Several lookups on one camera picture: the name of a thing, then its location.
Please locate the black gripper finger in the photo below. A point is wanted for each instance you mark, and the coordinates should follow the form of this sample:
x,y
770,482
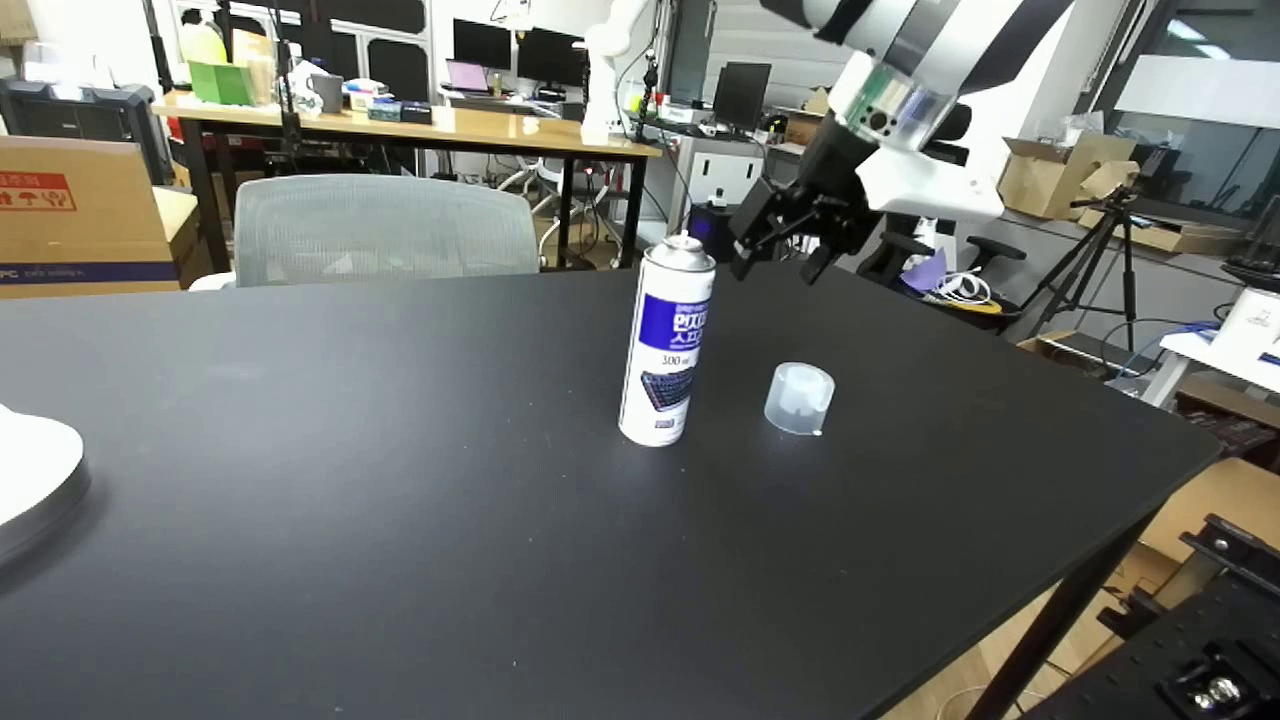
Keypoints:
x,y
832,247
757,229

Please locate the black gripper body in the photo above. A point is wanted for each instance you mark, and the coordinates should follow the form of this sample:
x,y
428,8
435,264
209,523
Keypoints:
x,y
828,169

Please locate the white blue spray can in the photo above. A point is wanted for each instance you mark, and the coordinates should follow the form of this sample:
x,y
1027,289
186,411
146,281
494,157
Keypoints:
x,y
667,352

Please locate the translucent plastic cap lid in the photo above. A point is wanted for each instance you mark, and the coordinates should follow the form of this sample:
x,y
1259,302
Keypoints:
x,y
800,403

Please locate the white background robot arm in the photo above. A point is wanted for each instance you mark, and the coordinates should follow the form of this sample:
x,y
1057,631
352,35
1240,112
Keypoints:
x,y
616,47

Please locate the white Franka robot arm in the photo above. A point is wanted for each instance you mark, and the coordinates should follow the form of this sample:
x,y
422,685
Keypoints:
x,y
960,121

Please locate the white drawer cabinet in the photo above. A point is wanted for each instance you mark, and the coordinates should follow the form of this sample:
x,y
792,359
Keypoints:
x,y
724,181

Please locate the small dark monitor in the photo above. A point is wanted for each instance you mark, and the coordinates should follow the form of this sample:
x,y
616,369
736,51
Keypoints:
x,y
741,96

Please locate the open cardboard box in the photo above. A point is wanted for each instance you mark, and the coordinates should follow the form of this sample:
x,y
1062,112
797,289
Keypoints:
x,y
1066,173

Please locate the laptop with pink screen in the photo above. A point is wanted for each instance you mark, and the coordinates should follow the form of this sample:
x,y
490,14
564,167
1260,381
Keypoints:
x,y
467,76

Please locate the long wooden desk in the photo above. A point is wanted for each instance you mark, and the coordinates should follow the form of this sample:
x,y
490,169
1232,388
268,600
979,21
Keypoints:
x,y
442,129

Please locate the grey office chair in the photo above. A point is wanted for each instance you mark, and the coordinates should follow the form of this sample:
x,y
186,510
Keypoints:
x,y
381,229

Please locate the white side table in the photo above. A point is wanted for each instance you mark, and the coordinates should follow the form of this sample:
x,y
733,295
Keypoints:
x,y
1220,347

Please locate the white cabinet with black panels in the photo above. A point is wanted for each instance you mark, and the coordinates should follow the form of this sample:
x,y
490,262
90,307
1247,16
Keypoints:
x,y
381,54

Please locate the black perforated breadboard plate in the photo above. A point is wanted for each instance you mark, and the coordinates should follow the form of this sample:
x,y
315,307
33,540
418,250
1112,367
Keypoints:
x,y
1185,641

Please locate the small green box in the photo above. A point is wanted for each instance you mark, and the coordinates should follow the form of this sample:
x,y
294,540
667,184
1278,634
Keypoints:
x,y
221,81

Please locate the brown cardboard box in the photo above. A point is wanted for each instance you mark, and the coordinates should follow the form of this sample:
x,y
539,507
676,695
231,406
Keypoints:
x,y
80,214

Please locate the clear plastic tray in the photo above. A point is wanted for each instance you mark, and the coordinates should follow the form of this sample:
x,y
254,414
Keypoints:
x,y
26,466

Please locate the black camera tripod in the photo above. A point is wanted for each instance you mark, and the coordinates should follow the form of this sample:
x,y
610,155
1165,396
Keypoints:
x,y
1087,264

